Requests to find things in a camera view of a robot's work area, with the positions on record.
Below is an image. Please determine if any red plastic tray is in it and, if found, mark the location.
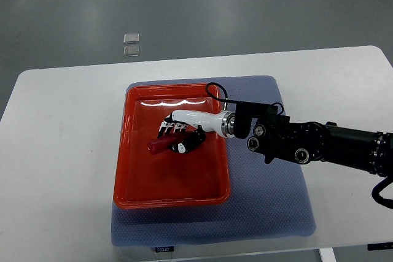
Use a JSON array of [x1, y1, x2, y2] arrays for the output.
[[114, 82, 231, 209]]

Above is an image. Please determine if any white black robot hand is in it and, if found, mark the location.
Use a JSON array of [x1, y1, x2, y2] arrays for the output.
[[157, 110, 235, 154]]

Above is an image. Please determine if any blue mesh mat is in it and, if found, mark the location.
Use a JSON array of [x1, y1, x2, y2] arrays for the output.
[[111, 76, 316, 247]]

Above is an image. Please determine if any red pepper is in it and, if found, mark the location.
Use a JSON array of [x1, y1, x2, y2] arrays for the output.
[[147, 133, 188, 155]]

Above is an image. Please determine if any white table leg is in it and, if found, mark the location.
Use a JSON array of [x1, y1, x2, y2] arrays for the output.
[[319, 248, 337, 262]]

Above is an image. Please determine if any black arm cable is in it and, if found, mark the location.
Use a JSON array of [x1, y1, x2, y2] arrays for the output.
[[205, 82, 285, 114]]

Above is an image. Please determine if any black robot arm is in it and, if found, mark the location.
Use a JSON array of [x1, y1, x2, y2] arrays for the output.
[[233, 101, 392, 209]]

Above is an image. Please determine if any lower floor socket plate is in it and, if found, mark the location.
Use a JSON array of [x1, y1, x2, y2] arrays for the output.
[[123, 45, 140, 57]]

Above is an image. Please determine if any black label tag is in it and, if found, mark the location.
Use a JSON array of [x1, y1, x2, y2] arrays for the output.
[[155, 246, 174, 253]]

